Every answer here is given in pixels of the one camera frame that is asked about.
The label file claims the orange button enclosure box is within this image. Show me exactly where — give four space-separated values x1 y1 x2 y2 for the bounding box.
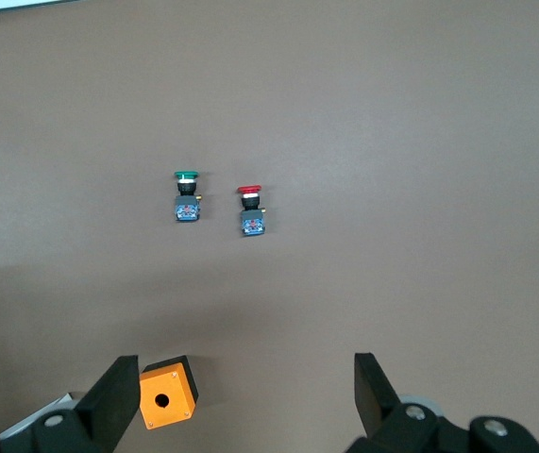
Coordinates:
139 355 200 431

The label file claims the red mushroom push button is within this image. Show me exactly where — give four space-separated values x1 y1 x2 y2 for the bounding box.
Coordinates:
236 184 267 237

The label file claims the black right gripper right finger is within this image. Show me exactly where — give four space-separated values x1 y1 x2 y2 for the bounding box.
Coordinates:
344 351 539 453

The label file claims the green mushroom push button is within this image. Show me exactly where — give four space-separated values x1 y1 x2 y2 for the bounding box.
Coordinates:
173 169 203 224

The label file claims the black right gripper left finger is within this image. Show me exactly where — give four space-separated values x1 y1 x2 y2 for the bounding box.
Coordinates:
0 355 139 453

